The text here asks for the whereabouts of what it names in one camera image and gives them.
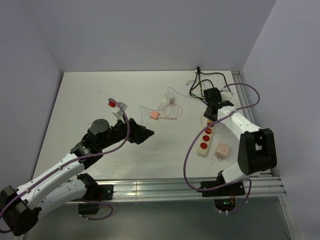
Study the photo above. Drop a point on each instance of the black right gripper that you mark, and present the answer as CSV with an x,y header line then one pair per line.
x,y
208,116

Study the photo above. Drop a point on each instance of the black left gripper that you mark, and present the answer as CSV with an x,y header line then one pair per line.
x,y
139,134

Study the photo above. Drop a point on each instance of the yellow charger plug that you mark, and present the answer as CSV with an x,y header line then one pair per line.
x,y
210,123

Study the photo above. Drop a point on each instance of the white charger plug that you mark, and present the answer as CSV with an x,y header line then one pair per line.
x,y
169,98

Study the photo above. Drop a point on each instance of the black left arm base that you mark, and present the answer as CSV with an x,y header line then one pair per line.
x,y
94,199

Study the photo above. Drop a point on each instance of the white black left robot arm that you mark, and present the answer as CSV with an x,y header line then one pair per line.
x,y
22,207

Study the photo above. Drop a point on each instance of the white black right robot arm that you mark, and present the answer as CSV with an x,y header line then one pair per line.
x,y
256,151

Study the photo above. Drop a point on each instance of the beige red power strip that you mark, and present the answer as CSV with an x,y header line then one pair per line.
x,y
204,142

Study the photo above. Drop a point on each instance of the pink cube socket adapter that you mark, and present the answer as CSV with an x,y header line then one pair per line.
x,y
222,151

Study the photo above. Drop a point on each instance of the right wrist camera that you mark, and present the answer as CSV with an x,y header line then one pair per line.
x,y
226,95

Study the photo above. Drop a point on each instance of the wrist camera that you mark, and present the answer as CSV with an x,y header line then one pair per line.
x,y
226,95
118,109

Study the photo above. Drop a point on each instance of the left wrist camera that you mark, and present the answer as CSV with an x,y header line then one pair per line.
x,y
118,109

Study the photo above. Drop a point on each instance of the aluminium right side rail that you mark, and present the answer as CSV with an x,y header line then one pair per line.
x,y
283,200

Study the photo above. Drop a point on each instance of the aluminium rail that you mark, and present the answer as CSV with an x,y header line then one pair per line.
x,y
283,200
175,189

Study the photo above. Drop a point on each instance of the aluminium front rail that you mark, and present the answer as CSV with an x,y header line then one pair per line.
x,y
175,189

